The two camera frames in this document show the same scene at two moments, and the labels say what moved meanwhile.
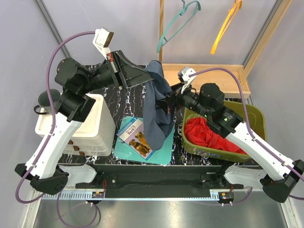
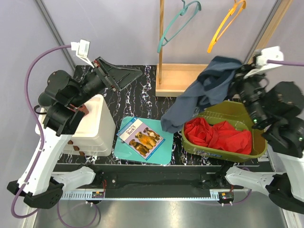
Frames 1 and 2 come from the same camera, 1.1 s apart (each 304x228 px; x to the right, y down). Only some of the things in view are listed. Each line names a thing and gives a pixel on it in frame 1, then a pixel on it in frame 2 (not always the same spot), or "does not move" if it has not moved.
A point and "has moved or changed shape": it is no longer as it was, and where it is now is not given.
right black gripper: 176,95 -> 240,72
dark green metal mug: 43,100 does not move
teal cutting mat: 124,151 does not move
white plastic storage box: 96,136 does not move
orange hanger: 233,12 has moved or changed shape
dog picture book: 133,135 does not move
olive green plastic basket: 257,123 does not move
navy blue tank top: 159,114 -> 214,84
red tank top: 197,132 does not move
